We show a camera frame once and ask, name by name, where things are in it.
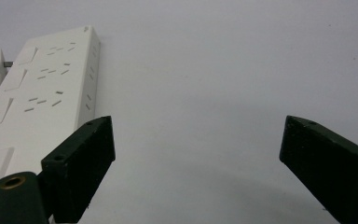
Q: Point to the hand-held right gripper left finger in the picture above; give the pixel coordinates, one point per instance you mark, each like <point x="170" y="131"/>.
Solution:
<point x="77" y="168"/>

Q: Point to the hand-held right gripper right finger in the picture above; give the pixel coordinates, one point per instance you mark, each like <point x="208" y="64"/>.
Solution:
<point x="332" y="168"/>

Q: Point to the white power strip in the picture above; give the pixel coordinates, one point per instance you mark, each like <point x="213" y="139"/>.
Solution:
<point x="43" y="93"/>

